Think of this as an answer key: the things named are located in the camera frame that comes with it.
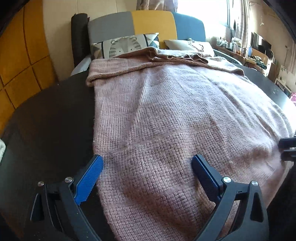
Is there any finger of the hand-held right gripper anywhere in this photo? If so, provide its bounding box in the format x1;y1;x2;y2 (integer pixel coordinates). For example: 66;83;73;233
281;149;296;162
279;137;296;149

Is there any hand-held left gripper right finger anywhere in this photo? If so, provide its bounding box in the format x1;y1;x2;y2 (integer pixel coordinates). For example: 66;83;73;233
191;154;270;241

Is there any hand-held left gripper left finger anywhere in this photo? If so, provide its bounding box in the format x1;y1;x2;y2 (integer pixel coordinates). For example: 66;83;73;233
30;155;104;241

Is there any pink knitted sweater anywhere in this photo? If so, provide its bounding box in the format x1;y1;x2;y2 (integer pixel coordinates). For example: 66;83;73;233
85;46;296;241

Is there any white shelf unit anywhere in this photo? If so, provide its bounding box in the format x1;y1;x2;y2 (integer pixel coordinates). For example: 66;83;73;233
275;67;292;93

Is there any cluttered wooden desk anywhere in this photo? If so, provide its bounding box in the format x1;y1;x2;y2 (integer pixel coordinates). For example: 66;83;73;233
213;39;278;77

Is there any folded white towel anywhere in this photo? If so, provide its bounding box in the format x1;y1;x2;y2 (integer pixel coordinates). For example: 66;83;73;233
0;138;6;163

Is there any black monitor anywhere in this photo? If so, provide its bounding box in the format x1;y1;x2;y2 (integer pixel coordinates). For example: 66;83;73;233
251;32;273;54

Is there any patterned window curtain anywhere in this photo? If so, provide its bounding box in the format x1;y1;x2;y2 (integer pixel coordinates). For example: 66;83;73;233
231;0;249;47
136;0;179;14

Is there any deer print pillow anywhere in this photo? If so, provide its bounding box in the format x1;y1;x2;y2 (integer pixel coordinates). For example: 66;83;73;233
164;39;216;57

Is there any tiger print pillow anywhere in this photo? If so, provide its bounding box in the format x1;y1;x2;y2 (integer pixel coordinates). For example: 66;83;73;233
91;33;160;60

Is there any rolled black mat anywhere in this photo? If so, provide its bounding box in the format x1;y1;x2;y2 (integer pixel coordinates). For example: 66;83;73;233
70;13;90;68

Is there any large window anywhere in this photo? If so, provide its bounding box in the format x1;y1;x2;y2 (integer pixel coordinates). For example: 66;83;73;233
178;0;232;31

